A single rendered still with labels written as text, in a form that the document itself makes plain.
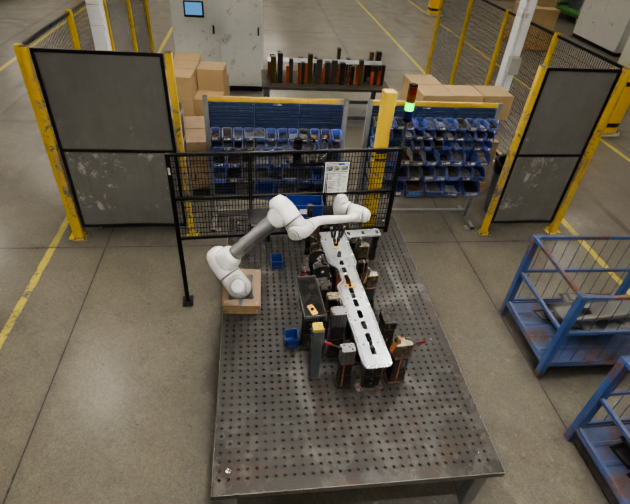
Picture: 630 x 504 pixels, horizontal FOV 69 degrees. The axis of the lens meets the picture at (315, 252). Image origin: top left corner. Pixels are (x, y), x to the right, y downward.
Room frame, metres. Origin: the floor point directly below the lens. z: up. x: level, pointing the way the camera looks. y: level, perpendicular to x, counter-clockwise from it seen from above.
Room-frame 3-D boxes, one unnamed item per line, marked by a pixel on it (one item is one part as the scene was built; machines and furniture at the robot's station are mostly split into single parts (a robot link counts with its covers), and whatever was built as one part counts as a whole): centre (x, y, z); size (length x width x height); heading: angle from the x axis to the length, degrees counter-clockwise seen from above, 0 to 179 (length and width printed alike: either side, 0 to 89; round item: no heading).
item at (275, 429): (2.46, -0.16, 0.68); 2.56 x 1.61 x 0.04; 9
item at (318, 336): (1.88, -0.06, 0.92); 0.08 x 0.08 x 0.44; 14
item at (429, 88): (6.04, -1.64, 0.67); 1.20 x 0.80 x 1.35; 101
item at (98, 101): (4.08, 2.00, 1.00); 1.34 x 0.14 x 2.00; 99
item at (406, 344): (1.90, -0.58, 0.88); 0.15 x 0.11 x 0.36; 104
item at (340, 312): (2.07, -0.18, 0.90); 0.13 x 0.10 x 0.41; 104
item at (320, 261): (2.48, -0.04, 0.94); 0.18 x 0.13 x 0.49; 14
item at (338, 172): (3.44, -0.12, 1.30); 0.23 x 0.02 x 0.31; 104
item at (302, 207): (3.26, 0.12, 1.09); 0.30 x 0.17 x 0.13; 98
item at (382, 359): (2.41, -0.28, 1.00); 1.38 x 0.22 x 0.02; 14
